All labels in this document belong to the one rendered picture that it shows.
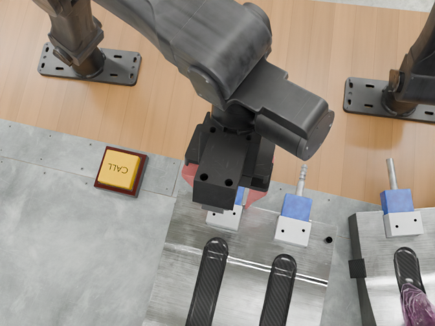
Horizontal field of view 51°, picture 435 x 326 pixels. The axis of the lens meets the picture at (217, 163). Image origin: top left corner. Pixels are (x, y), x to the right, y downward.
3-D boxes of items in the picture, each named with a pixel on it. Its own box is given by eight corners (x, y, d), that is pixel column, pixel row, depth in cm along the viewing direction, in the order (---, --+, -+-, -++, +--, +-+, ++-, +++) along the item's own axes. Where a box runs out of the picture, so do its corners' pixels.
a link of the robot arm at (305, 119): (344, 114, 48) (349, 45, 37) (297, 177, 47) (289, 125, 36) (256, 68, 53) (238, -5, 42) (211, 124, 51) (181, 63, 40)
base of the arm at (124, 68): (125, 68, 81) (133, 33, 83) (19, 55, 83) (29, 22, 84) (135, 86, 89) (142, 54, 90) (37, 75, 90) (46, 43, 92)
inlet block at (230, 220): (226, 151, 78) (224, 141, 73) (254, 157, 77) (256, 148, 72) (207, 226, 75) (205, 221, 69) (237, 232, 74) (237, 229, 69)
